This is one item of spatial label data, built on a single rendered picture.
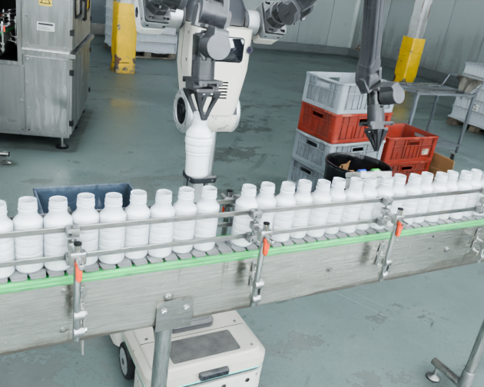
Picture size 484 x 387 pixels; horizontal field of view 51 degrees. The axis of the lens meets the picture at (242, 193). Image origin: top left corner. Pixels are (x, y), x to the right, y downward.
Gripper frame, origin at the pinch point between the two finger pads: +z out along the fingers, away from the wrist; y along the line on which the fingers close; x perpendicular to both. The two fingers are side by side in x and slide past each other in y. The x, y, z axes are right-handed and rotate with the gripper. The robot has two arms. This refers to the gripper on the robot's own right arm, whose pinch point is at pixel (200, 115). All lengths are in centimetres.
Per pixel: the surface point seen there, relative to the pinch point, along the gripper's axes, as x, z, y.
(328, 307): 127, 127, -77
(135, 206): -19.6, 19.0, 8.5
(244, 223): 8.9, 26.3, 10.8
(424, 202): 75, 27, 13
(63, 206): -35.6, 17.1, 8.7
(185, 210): -7.7, 21.0, 10.0
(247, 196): 9.3, 19.1, 10.5
